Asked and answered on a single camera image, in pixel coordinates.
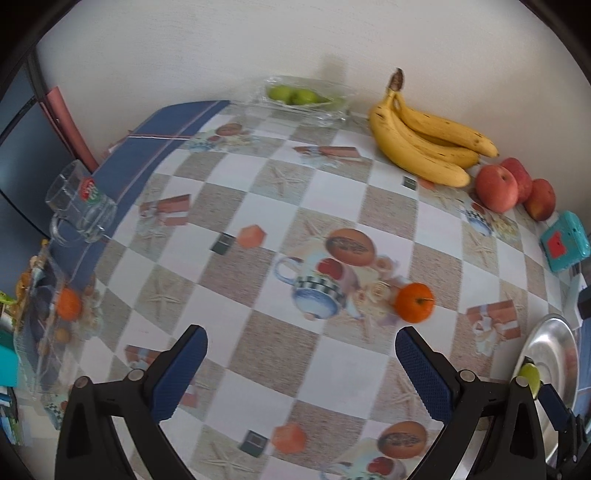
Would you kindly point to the teal packet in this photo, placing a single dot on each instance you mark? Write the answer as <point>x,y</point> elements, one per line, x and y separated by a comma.
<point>7,364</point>

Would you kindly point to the green mango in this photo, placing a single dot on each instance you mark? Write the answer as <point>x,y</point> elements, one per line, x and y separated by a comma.
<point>532,374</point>

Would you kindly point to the small orange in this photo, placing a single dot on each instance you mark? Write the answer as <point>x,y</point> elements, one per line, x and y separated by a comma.
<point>68,304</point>

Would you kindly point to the dark cabinet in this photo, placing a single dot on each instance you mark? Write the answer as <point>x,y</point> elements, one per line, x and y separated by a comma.
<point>23,175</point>

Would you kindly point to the small green fruit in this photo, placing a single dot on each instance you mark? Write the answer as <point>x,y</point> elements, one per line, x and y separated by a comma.
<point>304,97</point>
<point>279,93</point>

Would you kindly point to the red apple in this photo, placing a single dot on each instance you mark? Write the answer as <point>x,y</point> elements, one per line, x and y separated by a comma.
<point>540,198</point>
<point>521,175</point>
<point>496,188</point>

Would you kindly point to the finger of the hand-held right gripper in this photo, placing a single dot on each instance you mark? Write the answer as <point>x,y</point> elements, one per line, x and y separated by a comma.
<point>552,404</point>

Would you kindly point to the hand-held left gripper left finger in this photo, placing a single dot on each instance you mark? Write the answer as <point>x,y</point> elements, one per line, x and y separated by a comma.
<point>182,369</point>

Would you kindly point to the red apple front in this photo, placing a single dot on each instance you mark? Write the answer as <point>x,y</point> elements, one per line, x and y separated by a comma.
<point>496,188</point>

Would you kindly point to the pink roll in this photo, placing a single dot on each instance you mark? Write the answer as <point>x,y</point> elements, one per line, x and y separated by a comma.
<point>64,120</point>

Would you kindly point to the dark blue object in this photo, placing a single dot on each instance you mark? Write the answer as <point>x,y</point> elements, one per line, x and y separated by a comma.
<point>584,304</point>

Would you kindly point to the clear glass mug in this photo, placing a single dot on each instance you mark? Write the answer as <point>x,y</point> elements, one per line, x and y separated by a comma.
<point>87,212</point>

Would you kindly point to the clear plastic tray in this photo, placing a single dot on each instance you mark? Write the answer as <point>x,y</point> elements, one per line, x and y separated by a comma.
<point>323,113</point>
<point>41,350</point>

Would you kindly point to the red apple middle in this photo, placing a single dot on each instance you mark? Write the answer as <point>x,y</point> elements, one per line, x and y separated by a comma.
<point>521,175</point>

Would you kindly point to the teal box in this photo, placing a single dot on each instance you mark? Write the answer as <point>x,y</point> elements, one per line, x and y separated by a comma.
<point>570,240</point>

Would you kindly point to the red apple right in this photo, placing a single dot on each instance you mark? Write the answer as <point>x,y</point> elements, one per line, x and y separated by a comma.
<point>540,198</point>

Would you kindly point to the orange with stem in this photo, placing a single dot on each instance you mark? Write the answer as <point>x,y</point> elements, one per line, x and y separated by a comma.
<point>413,302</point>

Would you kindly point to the yellow banana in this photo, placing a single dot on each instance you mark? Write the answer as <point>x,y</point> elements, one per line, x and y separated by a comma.
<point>415,157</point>
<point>461,157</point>
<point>443,127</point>

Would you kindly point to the small apricot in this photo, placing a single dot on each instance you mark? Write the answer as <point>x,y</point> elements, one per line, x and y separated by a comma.
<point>62,334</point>

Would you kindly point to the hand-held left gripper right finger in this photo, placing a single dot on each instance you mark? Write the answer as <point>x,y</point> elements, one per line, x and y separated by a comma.
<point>422,374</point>

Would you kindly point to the round metal plate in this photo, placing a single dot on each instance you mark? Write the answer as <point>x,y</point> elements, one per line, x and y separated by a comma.
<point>551,346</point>

